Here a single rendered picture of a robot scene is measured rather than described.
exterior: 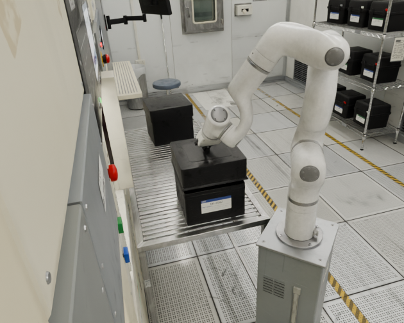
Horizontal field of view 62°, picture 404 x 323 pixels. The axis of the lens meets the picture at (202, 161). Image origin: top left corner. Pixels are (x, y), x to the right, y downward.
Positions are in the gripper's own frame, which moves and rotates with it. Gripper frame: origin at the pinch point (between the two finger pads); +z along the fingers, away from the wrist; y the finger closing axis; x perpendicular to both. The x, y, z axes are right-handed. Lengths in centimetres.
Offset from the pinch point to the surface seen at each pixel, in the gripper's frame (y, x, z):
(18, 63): 38, 31, -117
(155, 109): 14, -49, 58
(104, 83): 38.2, -28.2, -14.1
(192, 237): 13.3, 37.0, 9.4
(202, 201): 6.3, 23.3, 4.9
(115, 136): 38.0, -11.5, 2.6
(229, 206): -6.2, 27.0, 8.7
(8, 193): 37, 41, -120
